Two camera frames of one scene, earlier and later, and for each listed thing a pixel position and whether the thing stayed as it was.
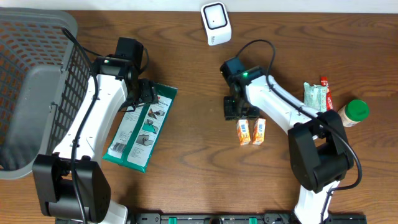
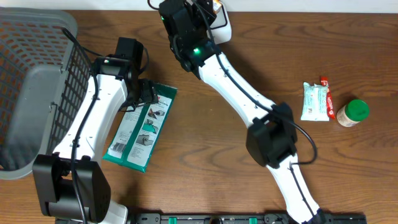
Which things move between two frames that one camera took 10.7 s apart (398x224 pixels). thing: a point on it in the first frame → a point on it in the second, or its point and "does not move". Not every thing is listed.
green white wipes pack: x=138 y=129 does not move
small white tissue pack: x=315 y=97 does not move
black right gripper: x=229 y=113 → x=200 y=10
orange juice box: x=242 y=127 → x=216 y=5
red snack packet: x=324 y=81 does not move
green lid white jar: x=355 y=111 does not move
